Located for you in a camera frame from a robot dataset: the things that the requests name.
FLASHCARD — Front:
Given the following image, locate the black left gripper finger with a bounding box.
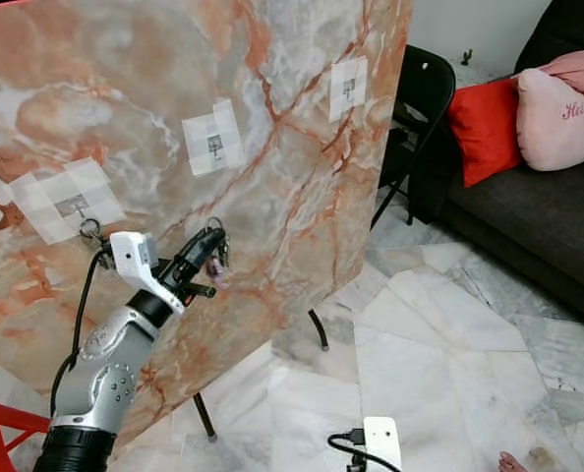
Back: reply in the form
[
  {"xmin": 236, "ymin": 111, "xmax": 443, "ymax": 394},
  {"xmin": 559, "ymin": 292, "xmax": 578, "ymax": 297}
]
[
  {"xmin": 184, "ymin": 242, "xmax": 226, "ymax": 280},
  {"xmin": 176, "ymin": 226, "xmax": 226, "ymax": 263}
]

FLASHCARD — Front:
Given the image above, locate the metal hook on stepped tape patch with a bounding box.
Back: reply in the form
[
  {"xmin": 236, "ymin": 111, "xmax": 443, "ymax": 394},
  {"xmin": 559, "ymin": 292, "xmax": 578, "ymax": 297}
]
[{"xmin": 181, "ymin": 98, "xmax": 246, "ymax": 178}]

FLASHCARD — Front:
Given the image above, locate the metal hook on wide tape patch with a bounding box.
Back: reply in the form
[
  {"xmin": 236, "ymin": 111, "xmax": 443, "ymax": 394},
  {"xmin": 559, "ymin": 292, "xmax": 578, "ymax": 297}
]
[{"xmin": 9, "ymin": 157, "xmax": 124, "ymax": 246}]

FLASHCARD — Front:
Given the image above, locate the metal hook on narrow tape patch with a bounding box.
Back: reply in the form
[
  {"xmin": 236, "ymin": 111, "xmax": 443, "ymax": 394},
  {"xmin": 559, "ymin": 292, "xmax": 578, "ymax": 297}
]
[{"xmin": 328, "ymin": 56, "xmax": 369, "ymax": 123}]

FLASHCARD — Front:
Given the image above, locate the dark key bunch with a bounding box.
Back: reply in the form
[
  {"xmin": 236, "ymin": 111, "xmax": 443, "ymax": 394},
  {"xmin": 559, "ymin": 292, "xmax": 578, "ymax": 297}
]
[{"xmin": 78, "ymin": 216, "xmax": 111, "ymax": 252}]

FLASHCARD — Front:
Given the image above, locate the black metal table leg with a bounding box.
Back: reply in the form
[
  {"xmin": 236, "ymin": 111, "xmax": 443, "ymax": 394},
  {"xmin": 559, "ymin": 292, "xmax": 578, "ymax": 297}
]
[
  {"xmin": 194, "ymin": 391, "xmax": 220, "ymax": 442},
  {"xmin": 309, "ymin": 308, "xmax": 331, "ymax": 352}
]

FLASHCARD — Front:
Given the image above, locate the black folding chair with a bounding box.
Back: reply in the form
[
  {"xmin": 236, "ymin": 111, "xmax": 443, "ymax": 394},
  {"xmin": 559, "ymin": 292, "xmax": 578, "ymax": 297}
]
[{"xmin": 371, "ymin": 44, "xmax": 457, "ymax": 229}]

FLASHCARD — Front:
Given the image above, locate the red cushion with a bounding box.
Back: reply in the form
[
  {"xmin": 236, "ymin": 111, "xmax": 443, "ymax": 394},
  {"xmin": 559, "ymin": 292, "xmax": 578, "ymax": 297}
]
[{"xmin": 446, "ymin": 77, "xmax": 524, "ymax": 188}]

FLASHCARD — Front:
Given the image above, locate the dark grey sofa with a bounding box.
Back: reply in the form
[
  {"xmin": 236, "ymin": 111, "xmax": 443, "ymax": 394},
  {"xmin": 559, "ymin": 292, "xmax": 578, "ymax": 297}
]
[{"xmin": 405, "ymin": 0, "xmax": 584, "ymax": 330}]

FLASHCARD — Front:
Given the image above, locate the pink cushion with script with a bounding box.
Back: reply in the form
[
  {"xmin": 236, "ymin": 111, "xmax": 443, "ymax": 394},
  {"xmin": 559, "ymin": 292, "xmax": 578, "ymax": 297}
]
[{"xmin": 515, "ymin": 67, "xmax": 584, "ymax": 172}]

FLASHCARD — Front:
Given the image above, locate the plain pink cushion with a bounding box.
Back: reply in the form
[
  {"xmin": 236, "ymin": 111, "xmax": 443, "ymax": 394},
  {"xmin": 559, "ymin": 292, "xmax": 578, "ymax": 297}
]
[{"xmin": 550, "ymin": 49, "xmax": 584, "ymax": 111}]

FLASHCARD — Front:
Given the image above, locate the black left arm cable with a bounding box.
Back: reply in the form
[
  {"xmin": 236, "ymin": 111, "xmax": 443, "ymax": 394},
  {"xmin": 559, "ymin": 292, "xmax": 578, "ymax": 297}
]
[{"xmin": 48, "ymin": 246, "xmax": 116, "ymax": 419}]

